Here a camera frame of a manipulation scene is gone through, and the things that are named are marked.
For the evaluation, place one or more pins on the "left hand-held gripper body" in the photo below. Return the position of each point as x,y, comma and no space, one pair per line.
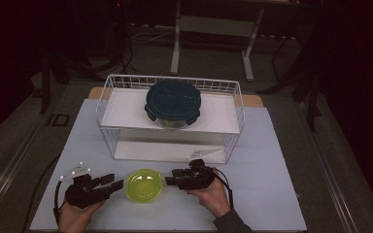
84,192

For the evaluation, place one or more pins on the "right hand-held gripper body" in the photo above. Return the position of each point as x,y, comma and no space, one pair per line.
197,178

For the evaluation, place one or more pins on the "green plastic bowl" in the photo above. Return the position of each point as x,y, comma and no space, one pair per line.
143,186

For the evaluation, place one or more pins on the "dark blue lidded container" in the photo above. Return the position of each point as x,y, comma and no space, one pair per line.
173,102

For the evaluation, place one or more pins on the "person's right hand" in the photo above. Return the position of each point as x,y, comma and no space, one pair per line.
212,197

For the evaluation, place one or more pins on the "person's left hand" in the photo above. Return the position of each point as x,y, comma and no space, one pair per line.
77,218

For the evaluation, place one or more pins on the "pale blue table mat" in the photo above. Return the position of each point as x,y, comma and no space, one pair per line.
255,194

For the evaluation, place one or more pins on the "black square floor plate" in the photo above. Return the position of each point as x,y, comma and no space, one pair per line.
58,120

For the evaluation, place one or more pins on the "black stand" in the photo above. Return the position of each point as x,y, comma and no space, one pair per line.
311,90
47,81

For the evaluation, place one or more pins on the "white metal desk frame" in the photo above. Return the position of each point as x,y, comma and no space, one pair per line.
213,26

